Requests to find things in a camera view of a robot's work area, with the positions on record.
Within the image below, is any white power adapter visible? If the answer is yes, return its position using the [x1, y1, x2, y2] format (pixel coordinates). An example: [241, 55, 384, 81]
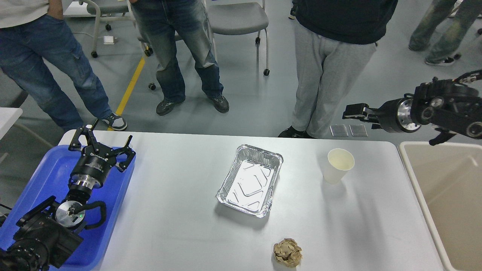
[103, 36, 115, 45]

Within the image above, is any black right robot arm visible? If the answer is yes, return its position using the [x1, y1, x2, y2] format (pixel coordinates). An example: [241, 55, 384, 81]
[342, 70, 482, 146]

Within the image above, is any grey chair at left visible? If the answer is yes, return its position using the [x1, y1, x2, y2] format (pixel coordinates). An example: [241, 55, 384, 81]
[73, 0, 157, 91]

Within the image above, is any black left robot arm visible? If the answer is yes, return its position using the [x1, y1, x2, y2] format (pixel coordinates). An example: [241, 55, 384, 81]
[1, 126, 136, 271]

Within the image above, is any aluminium foil tray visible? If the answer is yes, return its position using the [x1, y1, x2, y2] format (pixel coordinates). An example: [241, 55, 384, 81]
[216, 144, 284, 218]

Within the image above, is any crumpled brown paper ball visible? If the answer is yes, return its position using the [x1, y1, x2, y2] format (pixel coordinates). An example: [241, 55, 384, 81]
[273, 238, 302, 268]

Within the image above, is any left floor socket plate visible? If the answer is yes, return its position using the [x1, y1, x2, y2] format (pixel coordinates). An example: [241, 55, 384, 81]
[330, 125, 348, 137]

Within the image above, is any person in grey sweatpants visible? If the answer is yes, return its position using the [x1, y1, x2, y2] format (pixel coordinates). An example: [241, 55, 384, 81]
[279, 0, 398, 139]

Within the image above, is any floor socket plate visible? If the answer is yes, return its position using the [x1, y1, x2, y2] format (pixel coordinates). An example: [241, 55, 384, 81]
[349, 125, 368, 137]
[330, 125, 348, 137]

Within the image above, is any person in faded jeans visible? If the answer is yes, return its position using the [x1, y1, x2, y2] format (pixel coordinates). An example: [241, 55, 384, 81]
[128, 0, 229, 116]

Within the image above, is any beige plastic bin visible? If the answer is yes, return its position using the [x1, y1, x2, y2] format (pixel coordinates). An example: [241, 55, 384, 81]
[399, 141, 482, 271]

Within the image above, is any right floor socket plate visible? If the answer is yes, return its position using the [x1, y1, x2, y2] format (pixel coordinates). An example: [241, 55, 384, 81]
[349, 125, 368, 137]

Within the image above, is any person in blue jeans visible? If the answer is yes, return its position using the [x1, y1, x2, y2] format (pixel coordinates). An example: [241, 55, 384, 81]
[0, 0, 128, 131]

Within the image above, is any white side table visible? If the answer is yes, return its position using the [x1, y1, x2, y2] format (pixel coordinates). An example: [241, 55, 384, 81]
[0, 107, 23, 140]

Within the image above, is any grey office chair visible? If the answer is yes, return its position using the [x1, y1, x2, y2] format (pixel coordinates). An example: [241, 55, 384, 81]
[207, 0, 270, 76]

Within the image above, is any white paper cup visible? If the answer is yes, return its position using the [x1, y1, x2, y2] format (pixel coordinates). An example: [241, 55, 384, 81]
[321, 149, 355, 184]

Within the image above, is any blue plastic tray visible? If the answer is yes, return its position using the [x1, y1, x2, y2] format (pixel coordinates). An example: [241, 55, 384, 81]
[0, 146, 136, 271]

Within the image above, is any person in olive trousers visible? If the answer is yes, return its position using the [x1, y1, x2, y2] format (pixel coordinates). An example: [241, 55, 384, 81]
[409, 0, 482, 66]

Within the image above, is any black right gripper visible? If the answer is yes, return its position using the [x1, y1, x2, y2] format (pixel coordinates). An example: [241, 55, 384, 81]
[342, 98, 421, 133]

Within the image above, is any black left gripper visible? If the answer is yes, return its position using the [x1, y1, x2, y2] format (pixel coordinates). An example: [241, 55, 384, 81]
[69, 119, 136, 187]

